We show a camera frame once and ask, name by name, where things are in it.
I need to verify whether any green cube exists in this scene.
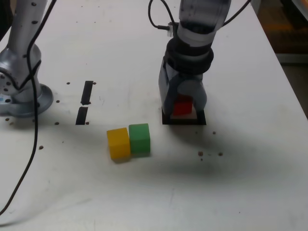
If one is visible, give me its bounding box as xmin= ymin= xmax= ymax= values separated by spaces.
xmin=128 ymin=123 xmax=152 ymax=155

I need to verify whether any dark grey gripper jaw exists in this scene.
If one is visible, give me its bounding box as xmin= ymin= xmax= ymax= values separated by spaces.
xmin=158 ymin=56 xmax=181 ymax=118

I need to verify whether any black tape square outline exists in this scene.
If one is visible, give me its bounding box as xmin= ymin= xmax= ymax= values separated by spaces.
xmin=161 ymin=108 xmax=207 ymax=126

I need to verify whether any small silver wrist camera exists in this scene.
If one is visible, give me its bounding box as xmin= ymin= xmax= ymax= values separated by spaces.
xmin=166 ymin=22 xmax=175 ymax=38

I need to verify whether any yellow cube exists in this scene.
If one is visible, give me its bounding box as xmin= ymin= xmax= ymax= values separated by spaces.
xmin=106 ymin=127 xmax=131 ymax=160

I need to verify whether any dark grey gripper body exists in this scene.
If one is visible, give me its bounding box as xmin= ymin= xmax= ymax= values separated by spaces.
xmin=167 ymin=65 xmax=205 ymax=83

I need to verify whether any long black cable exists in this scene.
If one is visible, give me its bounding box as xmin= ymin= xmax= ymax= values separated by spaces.
xmin=0 ymin=0 xmax=57 ymax=215

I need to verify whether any black tape strip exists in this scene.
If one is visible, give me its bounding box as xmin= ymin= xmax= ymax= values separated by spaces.
xmin=75 ymin=80 xmax=94 ymax=126

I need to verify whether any red cube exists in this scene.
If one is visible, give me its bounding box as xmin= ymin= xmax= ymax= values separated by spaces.
xmin=173 ymin=95 xmax=193 ymax=116

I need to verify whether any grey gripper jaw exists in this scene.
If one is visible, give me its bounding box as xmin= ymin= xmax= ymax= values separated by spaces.
xmin=179 ymin=78 xmax=208 ymax=113

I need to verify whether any grey background bar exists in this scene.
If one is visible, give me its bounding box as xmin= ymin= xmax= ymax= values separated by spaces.
xmin=278 ymin=53 xmax=308 ymax=64

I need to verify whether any brown background crate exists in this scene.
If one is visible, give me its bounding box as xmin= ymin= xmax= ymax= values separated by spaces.
xmin=250 ymin=0 xmax=308 ymax=54

